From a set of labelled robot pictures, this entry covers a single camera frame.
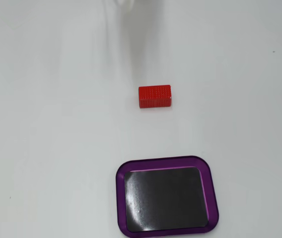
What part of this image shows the red perforated cube block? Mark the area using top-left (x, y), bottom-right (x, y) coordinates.
top-left (138, 84), bottom-right (173, 109)

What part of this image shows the purple tray with black base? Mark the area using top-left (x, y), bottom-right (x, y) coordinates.
top-left (115, 155), bottom-right (220, 238)

